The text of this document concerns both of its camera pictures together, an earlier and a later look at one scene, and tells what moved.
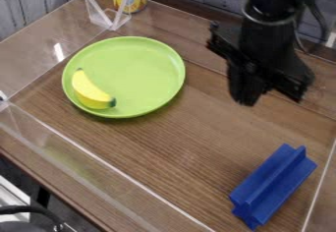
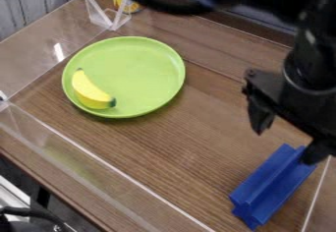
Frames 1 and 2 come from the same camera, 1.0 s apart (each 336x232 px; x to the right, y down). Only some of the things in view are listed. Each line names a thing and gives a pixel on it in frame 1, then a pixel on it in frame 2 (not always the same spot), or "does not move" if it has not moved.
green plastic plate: x=134 y=70 does not move
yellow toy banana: x=85 y=92 does not move
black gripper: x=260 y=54 to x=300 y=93
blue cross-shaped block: x=265 y=189 does not move
